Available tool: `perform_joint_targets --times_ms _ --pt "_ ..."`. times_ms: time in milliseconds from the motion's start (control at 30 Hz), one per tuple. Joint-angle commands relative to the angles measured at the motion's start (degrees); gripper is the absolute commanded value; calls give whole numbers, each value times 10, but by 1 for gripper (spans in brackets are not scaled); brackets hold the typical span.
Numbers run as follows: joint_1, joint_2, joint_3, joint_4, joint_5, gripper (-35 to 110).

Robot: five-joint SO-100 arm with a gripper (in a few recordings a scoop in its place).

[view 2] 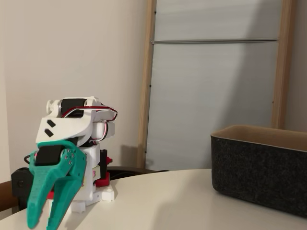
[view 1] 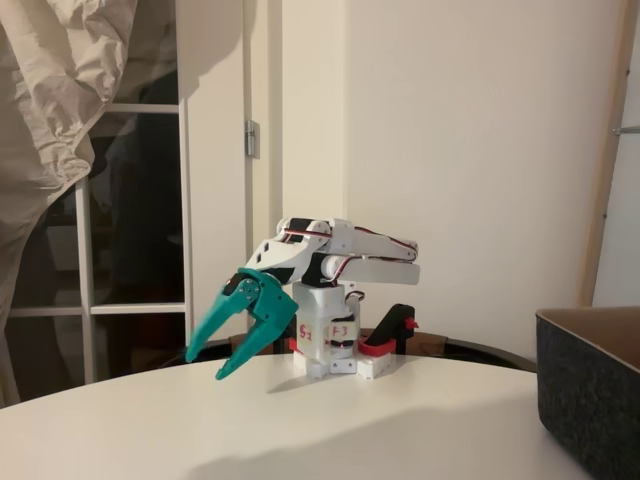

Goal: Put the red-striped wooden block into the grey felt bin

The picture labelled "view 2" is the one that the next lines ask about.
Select dark grey felt box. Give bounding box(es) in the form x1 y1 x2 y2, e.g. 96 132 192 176
210 124 307 219

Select black and red clamp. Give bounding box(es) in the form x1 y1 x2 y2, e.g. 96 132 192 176
95 149 114 187
11 167 55 213

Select wooden framed translucent screen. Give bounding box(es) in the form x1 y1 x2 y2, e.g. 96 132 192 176
136 0 298 172

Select red white black servo cable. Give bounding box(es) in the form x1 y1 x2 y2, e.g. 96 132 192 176
61 104 119 122

